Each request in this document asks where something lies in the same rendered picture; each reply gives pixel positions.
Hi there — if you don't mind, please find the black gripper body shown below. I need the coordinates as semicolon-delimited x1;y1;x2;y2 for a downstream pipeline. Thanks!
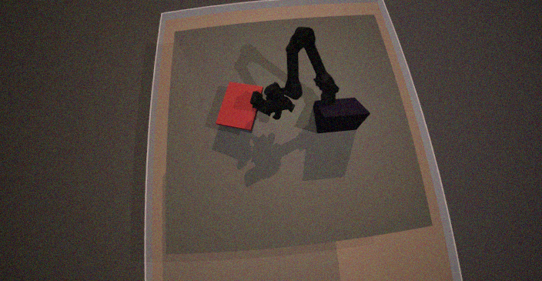
250;91;282;120

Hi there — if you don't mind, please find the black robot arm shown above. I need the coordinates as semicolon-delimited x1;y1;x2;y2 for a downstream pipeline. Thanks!
264;27;339;112

